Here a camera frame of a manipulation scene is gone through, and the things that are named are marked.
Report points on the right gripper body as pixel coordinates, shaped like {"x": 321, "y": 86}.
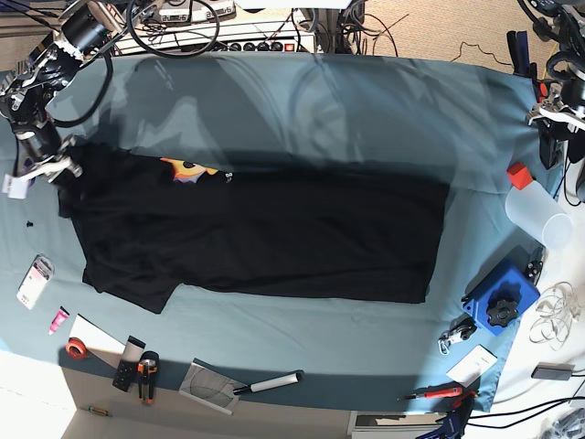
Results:
{"x": 29, "y": 164}

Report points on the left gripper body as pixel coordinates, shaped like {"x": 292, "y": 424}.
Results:
{"x": 571, "y": 93}

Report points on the black t-shirt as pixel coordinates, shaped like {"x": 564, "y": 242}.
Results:
{"x": 147, "y": 225}

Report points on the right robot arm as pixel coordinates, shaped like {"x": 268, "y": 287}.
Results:
{"x": 88, "y": 31}

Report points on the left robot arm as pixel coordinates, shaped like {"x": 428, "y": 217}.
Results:
{"x": 563, "y": 23}

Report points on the orange black clamp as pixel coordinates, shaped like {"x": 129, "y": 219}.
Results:
{"x": 549, "y": 144}

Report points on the blue black clamp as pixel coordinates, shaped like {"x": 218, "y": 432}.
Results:
{"x": 517, "y": 42}

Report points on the red cube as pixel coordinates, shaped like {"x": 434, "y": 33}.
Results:
{"x": 519, "y": 176}

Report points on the translucent plastic cup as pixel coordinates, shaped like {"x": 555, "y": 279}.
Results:
{"x": 533, "y": 210}

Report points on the pink white blister pack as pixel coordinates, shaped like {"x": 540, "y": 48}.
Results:
{"x": 38, "y": 275}

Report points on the pink small tube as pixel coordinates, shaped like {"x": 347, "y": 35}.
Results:
{"x": 60, "y": 317}

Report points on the blue block with knob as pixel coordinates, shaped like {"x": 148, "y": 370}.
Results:
{"x": 498, "y": 301}

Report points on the orange tape roll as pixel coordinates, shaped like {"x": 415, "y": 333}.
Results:
{"x": 76, "y": 349}

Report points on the orange black pliers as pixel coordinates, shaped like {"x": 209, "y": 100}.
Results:
{"x": 147, "y": 371}

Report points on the black white remote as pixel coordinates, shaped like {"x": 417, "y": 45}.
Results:
{"x": 127, "y": 366}

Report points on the metal pulley carabiner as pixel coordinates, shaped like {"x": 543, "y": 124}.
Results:
{"x": 458, "y": 333}

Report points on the grey adapter box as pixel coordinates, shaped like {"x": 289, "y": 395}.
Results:
{"x": 560, "y": 372}

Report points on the grey patterned booklet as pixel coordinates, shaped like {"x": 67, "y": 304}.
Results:
{"x": 209, "y": 388}

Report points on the power strip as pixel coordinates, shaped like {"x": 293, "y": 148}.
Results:
{"x": 300, "y": 44}

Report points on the white card box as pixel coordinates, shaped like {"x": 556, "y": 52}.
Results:
{"x": 472, "y": 366}

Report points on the orange screwdriver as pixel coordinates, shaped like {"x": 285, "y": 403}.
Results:
{"x": 450, "y": 392}

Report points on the white black marker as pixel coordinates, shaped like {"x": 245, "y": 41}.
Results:
{"x": 275, "y": 383}

